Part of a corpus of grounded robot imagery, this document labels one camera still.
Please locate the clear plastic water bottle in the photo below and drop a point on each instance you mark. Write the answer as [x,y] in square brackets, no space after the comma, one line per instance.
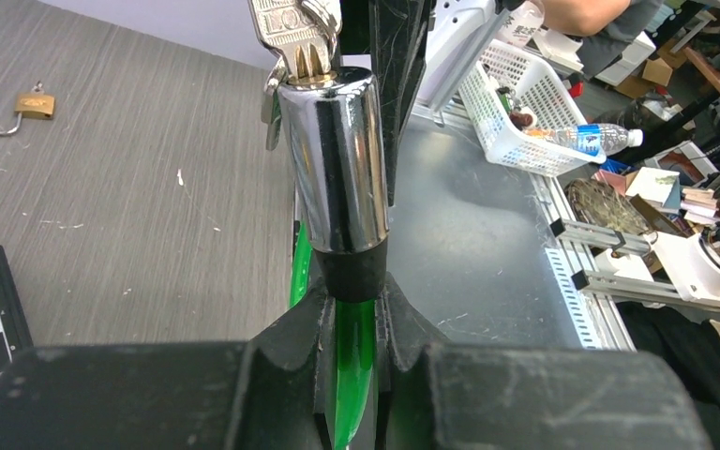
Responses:
[590,139]

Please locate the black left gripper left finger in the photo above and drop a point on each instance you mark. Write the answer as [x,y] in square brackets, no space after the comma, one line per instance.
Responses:
[264,393]

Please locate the brass padlock with steel shackle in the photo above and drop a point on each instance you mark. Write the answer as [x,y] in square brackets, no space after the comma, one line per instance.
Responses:
[35,105]

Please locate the person with glasses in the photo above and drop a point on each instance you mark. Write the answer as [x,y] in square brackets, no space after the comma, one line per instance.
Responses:
[606,27]

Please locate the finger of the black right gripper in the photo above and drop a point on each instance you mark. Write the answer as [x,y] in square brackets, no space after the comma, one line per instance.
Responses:
[394,33]

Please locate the white plastic basket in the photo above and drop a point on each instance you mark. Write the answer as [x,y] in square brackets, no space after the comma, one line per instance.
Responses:
[523,114]

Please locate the green cable lock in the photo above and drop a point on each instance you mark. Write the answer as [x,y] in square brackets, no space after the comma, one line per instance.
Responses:
[334,131]

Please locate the silver cable lock keys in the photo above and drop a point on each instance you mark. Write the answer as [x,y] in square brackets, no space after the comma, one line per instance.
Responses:
[303,36]

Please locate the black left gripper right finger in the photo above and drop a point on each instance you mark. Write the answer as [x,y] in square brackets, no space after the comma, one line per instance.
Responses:
[436,393]

